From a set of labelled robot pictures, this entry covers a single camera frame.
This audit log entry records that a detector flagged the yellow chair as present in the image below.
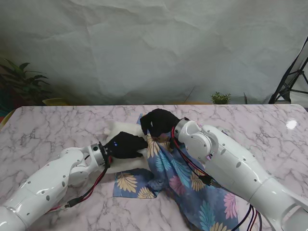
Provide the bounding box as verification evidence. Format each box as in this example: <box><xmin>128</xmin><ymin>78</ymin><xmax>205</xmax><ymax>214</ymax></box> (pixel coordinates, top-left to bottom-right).
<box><xmin>42</xmin><ymin>97</ymin><xmax>70</xmax><ymax>106</ymax></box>

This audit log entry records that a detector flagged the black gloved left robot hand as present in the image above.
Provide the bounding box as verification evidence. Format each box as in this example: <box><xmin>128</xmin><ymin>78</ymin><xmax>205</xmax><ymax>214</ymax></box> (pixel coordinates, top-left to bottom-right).
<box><xmin>103</xmin><ymin>131</ymin><xmax>149</xmax><ymax>160</ymax></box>

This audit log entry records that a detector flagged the small green potted plant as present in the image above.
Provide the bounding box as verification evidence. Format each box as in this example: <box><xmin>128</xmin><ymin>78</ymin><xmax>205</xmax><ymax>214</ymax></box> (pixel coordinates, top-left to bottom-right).
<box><xmin>210</xmin><ymin>91</ymin><xmax>231</xmax><ymax>105</ymax></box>

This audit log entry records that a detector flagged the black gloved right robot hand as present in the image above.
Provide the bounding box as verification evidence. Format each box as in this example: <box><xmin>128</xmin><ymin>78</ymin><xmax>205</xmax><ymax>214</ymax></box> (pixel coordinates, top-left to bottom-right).
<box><xmin>140</xmin><ymin>108</ymin><xmax>181</xmax><ymax>138</ymax></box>

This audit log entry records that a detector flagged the white pillow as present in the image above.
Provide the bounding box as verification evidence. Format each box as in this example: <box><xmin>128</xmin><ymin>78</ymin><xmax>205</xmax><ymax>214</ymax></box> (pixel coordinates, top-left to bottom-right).
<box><xmin>102</xmin><ymin>120</ymin><xmax>150</xmax><ymax>175</ymax></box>

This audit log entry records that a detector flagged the red black right arm cable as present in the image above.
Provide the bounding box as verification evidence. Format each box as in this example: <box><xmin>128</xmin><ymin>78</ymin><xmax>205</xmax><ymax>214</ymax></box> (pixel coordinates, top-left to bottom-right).
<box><xmin>169</xmin><ymin>126</ymin><xmax>264</xmax><ymax>231</ymax></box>

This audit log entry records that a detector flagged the red black left arm cable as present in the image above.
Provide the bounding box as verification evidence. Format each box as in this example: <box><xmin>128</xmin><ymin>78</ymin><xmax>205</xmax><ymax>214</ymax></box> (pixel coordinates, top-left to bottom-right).
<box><xmin>47</xmin><ymin>155</ymin><xmax>111</xmax><ymax>214</ymax></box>

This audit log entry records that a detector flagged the wrinkled white backdrop sheet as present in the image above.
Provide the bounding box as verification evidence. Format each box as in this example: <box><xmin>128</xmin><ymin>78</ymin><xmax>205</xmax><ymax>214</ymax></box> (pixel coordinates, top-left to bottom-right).
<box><xmin>0</xmin><ymin>0</ymin><xmax>308</xmax><ymax>106</ymax></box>

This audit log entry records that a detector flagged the red black arm cable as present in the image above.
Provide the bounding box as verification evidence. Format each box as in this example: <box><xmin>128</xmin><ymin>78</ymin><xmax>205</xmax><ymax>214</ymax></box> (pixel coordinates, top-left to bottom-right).
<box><xmin>47</xmin><ymin>155</ymin><xmax>111</xmax><ymax>214</ymax></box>
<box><xmin>169</xmin><ymin>126</ymin><xmax>264</xmax><ymax>231</ymax></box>

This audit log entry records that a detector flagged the blue leaf print pillowcase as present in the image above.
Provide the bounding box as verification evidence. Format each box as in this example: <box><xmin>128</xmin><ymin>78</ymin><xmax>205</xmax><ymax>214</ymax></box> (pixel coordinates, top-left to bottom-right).
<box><xmin>113</xmin><ymin>113</ymin><xmax>251</xmax><ymax>231</ymax></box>

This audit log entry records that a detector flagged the large green leafy plant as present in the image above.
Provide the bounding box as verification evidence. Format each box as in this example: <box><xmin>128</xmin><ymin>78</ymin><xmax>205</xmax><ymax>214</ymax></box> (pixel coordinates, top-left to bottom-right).
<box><xmin>0</xmin><ymin>57</ymin><xmax>52</xmax><ymax>106</ymax></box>

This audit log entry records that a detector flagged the black tripod light stand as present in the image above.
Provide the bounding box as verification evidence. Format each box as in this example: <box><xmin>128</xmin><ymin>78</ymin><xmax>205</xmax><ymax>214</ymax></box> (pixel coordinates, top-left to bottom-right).
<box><xmin>268</xmin><ymin>36</ymin><xmax>308</xmax><ymax>104</ymax></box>

